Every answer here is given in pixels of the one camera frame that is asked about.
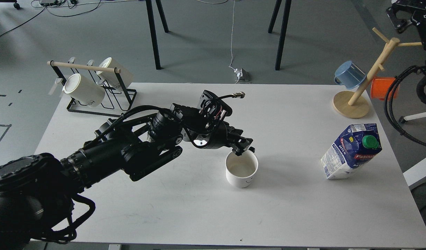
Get blue milk carton green cap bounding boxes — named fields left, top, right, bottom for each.
left=320, top=123, right=382, bottom=180

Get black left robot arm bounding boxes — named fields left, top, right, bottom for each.
left=0, top=90, right=253, bottom=250

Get wooden mug tree stand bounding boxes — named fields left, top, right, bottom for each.
left=333, top=27, right=423, bottom=119

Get black table legs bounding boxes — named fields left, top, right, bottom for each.
left=268, top=0, right=292, bottom=71
left=145, top=0, right=170, bottom=70

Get grey floor power socket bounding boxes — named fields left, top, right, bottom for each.
left=234, top=68, right=251, bottom=82

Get white mug on rack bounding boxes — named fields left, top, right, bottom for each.
left=96, top=57, right=134, bottom=89
left=62, top=73, right=105, bottom=107

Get black table legs right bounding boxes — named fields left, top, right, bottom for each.
left=268, top=0, right=292, bottom=71

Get white mug rear on rack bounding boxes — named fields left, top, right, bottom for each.
left=96, top=57, right=134, bottom=89

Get white mug front on rack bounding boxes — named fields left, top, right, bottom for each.
left=62, top=73, right=105, bottom=107

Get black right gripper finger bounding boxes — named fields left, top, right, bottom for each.
left=386, top=0, right=412, bottom=34

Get white smiley face mug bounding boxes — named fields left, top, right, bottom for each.
left=225, top=146, right=259, bottom=188

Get black table legs left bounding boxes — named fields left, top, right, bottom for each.
left=145, top=0, right=170, bottom=70

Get orange cup on tree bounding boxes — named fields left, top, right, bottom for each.
left=370, top=77, right=396, bottom=101

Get black cable on floor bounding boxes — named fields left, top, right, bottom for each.
left=0, top=0, right=102, bottom=45

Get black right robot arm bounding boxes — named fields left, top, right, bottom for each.
left=383, top=0, right=426, bottom=147

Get white cable on floor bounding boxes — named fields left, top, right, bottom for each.
left=228, top=0, right=242, bottom=84

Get blue cup on tree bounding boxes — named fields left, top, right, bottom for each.
left=334, top=60, right=367, bottom=90

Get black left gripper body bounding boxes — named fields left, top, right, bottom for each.
left=171, top=90, right=245, bottom=149

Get black wire mug rack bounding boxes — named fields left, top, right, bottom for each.
left=48, top=57, right=137, bottom=117

